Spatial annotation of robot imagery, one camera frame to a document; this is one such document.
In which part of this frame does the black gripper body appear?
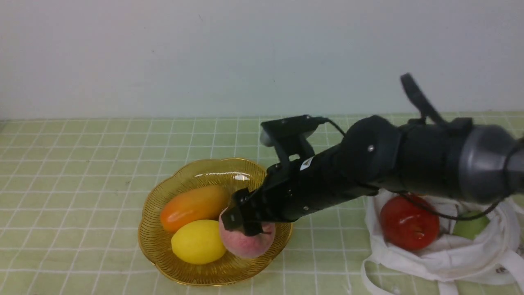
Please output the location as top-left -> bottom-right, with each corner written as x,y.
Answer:
242,145 -> 367,222

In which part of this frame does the amber glass fruit bowl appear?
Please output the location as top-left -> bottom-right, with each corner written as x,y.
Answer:
137,158 -> 293,287

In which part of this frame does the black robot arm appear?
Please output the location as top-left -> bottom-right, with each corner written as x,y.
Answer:
221,115 -> 523,236

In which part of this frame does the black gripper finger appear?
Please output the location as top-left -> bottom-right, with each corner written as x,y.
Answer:
242,222 -> 274,236

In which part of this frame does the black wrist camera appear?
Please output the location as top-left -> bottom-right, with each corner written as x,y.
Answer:
260,115 -> 328,169

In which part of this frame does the orange mango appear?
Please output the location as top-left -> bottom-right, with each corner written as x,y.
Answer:
160,185 -> 231,233

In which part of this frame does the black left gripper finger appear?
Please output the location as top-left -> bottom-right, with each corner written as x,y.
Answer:
221,189 -> 256,230

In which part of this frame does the white cloth bag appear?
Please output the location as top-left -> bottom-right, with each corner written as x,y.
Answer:
365,190 -> 524,295

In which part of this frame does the red apple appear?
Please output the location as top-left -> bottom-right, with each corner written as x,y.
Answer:
379,194 -> 440,251

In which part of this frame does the green apple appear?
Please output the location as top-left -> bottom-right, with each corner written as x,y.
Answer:
451,215 -> 490,241

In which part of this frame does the yellow lemon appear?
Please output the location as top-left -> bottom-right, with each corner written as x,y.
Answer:
172,220 -> 226,265

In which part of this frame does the pink peach with leaf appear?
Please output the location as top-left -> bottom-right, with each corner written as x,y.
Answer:
219,209 -> 276,259

